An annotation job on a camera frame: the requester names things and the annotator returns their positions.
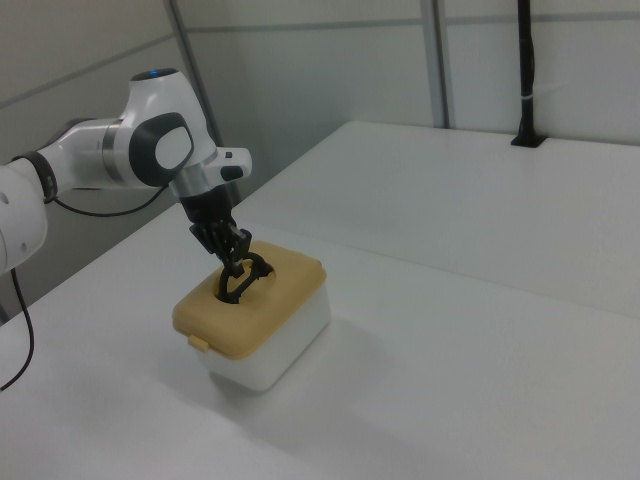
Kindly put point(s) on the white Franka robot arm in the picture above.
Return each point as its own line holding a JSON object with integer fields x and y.
{"x": 150, "y": 105}

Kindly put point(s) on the black pole with base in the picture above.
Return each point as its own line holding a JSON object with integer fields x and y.
{"x": 526, "y": 75}

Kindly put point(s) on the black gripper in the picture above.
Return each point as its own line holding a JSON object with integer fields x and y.
{"x": 207, "y": 207}

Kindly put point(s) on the white plastic tool case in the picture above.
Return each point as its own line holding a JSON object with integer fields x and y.
{"x": 295, "y": 340}

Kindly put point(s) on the silver partition post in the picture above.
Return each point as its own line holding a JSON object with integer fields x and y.
{"x": 440, "y": 65}
{"x": 195, "y": 65}

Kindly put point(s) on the tan plastic case lid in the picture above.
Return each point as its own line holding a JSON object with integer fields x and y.
{"x": 280, "y": 295}

